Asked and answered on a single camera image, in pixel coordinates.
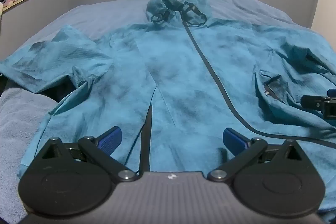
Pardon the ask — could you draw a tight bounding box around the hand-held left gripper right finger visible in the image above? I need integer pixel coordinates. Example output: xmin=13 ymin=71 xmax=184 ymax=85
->
xmin=207 ymin=127 xmax=307 ymax=183

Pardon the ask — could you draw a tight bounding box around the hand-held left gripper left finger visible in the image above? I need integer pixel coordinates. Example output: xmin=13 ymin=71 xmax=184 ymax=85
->
xmin=37 ymin=126 xmax=138 ymax=183

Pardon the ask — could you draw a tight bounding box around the teal hooded zip jacket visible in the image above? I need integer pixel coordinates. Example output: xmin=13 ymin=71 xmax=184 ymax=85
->
xmin=0 ymin=0 xmax=336 ymax=224

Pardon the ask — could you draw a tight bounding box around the wooden window sill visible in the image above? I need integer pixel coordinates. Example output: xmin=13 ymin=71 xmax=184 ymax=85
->
xmin=1 ymin=0 xmax=35 ymax=13

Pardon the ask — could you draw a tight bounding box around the light blue towel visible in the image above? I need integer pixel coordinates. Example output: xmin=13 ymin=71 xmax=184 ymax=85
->
xmin=0 ymin=87 xmax=59 ymax=218

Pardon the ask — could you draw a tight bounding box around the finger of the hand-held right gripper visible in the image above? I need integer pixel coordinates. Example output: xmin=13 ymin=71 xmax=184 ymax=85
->
xmin=300 ymin=88 xmax=336 ymax=119

